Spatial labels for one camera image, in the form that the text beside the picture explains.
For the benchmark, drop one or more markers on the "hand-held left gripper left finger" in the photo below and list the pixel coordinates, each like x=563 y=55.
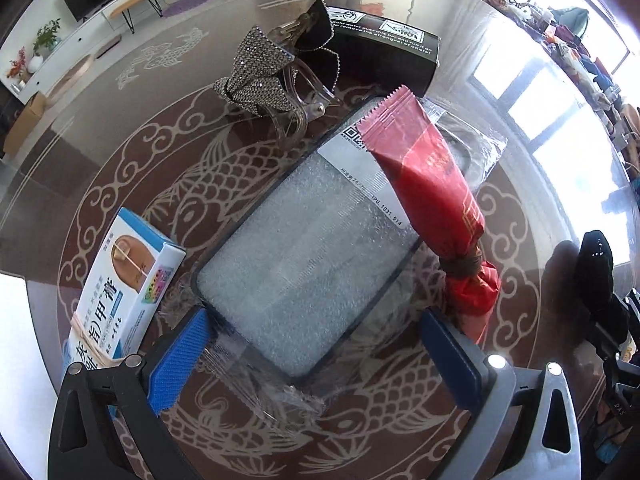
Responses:
x=177 y=355

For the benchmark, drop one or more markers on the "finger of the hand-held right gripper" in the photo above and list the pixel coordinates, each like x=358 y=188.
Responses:
x=612 y=332

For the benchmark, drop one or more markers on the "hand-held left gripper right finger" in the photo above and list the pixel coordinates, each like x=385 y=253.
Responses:
x=450 y=355

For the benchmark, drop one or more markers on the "black cloth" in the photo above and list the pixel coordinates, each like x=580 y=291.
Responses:
x=597 y=265

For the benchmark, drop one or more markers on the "phone case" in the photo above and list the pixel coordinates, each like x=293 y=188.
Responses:
x=310 y=280

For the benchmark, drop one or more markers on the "red snack packet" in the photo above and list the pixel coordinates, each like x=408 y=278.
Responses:
x=425 y=170

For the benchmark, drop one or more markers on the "blue white ointment box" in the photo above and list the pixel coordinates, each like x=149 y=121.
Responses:
x=125 y=280

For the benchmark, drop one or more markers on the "tan rubber band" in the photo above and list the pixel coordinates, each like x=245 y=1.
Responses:
x=85 y=340

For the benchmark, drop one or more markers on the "white board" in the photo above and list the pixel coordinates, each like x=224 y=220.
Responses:
x=10 y=335

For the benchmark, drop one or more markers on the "cardboard box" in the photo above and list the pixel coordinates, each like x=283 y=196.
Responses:
x=22 y=120

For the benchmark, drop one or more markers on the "cluttered side table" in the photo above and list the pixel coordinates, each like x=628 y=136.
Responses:
x=575 y=45

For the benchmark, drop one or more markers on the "rhinestone bow hair clip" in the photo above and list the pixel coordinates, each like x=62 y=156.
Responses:
x=260 y=70

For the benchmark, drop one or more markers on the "black printed box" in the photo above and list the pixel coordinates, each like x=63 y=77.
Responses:
x=390 y=60

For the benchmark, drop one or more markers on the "white round vase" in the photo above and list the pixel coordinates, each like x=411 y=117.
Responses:
x=35 y=64

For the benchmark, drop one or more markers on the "red flower arrangement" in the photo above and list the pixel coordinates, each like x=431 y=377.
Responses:
x=17 y=62

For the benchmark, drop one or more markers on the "white television cabinet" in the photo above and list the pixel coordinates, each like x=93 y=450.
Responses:
x=95 y=30

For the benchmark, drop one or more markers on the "green potted plant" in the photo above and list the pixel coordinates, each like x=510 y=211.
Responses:
x=46 y=35

